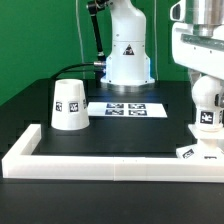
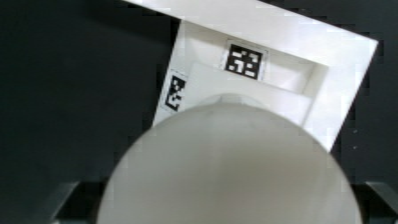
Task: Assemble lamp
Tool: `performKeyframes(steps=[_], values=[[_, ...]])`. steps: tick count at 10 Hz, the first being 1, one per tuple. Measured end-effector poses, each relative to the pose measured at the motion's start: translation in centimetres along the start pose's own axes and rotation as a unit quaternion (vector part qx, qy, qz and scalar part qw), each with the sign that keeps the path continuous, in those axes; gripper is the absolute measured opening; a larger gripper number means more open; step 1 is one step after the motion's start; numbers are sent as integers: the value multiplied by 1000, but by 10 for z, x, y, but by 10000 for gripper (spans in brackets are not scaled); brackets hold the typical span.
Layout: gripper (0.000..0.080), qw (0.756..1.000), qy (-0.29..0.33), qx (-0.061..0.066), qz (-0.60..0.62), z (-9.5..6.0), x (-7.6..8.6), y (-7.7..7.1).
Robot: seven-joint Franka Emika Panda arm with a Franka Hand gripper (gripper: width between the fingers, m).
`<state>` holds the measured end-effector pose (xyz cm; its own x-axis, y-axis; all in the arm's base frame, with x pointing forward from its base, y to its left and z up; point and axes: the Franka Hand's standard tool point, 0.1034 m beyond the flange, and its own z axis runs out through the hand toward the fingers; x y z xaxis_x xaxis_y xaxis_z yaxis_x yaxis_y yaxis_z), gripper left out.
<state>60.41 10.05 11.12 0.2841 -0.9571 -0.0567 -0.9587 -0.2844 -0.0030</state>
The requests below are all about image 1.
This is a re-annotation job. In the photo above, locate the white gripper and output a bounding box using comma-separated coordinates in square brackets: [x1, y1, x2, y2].
[172, 22, 224, 108]

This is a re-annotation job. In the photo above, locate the white lamp bulb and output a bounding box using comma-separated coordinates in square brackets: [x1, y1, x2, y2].
[192, 76, 223, 132]

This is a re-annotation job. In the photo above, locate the white lamp base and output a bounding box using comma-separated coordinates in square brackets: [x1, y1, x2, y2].
[176, 124, 224, 160]

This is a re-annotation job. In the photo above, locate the white lamp shade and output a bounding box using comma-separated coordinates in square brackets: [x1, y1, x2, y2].
[51, 79, 89, 131]

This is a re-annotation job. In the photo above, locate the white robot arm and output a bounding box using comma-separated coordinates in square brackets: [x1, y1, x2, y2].
[102, 0, 224, 108]

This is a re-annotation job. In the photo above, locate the white marker sheet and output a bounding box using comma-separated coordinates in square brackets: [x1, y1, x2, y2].
[88, 102, 167, 118]

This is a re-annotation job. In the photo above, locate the white U-shaped fence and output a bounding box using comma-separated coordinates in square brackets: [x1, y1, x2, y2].
[2, 124, 224, 183]

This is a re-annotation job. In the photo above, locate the black cable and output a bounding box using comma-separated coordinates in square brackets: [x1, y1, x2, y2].
[49, 61, 108, 81]

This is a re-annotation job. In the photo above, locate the thin white cable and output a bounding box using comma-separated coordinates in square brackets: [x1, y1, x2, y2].
[75, 0, 86, 80]

